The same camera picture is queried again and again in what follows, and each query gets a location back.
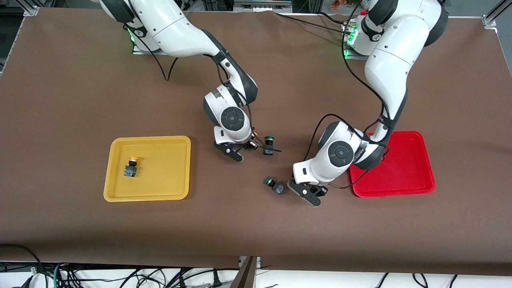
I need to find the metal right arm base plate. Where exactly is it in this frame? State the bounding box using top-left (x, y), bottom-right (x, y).
top-left (132, 38), bottom-right (164, 55)

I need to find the grey metal box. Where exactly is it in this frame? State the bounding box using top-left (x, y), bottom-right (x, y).
top-left (234, 0), bottom-right (292, 12)

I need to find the long black table cable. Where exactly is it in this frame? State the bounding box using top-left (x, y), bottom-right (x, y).
top-left (274, 11), bottom-right (352, 34)

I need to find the brown angled beam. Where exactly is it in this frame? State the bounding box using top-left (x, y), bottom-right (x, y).
top-left (230, 256), bottom-right (258, 288)

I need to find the colourful patterned object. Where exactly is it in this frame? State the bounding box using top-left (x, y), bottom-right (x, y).
top-left (330, 0), bottom-right (370, 10)

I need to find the brown table cover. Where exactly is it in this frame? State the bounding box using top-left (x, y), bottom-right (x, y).
top-left (0, 7), bottom-right (512, 276)

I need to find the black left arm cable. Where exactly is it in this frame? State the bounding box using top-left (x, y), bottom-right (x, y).
top-left (303, 0), bottom-right (396, 189)

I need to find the short black table cable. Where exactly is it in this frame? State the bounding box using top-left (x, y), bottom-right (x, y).
top-left (318, 11), bottom-right (348, 24)

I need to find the red plastic tray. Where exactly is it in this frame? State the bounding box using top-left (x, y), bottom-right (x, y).
top-left (349, 130), bottom-right (436, 198)

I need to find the thick black floor cable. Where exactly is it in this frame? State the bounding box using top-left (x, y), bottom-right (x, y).
top-left (0, 243), bottom-right (45, 280)

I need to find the yellow plastic tray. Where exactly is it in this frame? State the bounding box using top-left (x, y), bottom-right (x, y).
top-left (103, 136), bottom-right (192, 202)

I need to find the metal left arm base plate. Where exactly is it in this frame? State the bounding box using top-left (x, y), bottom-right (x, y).
top-left (343, 22), bottom-right (376, 60)

